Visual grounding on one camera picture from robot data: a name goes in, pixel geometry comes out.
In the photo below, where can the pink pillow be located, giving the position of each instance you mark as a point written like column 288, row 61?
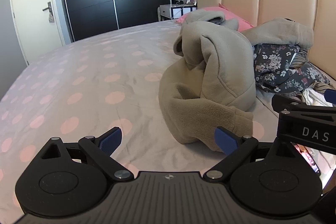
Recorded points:
column 244, row 24

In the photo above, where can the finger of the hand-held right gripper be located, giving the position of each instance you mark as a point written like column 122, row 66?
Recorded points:
column 288, row 104
column 331, row 96

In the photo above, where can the white cloth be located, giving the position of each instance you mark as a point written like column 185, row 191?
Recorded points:
column 313, row 98

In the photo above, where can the white nightstand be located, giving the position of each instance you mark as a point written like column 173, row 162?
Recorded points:
column 165, row 12

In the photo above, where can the white door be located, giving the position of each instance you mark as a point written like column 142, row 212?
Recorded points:
column 31, row 3

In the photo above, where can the bed with pink dotted sheet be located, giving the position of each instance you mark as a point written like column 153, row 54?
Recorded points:
column 92, row 82

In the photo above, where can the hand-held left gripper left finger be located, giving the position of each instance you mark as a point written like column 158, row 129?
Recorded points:
column 111, row 138

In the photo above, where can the beige fleece hoodie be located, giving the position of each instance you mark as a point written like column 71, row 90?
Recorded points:
column 210, row 77

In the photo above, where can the dark floral garment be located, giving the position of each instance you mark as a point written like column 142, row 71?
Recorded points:
column 273, row 61

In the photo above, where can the striped garment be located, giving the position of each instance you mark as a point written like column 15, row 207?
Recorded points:
column 298, row 61

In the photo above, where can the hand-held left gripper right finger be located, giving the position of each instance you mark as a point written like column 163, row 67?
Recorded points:
column 225, row 141

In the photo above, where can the photo frame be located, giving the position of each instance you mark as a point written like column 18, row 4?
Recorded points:
column 192, row 0

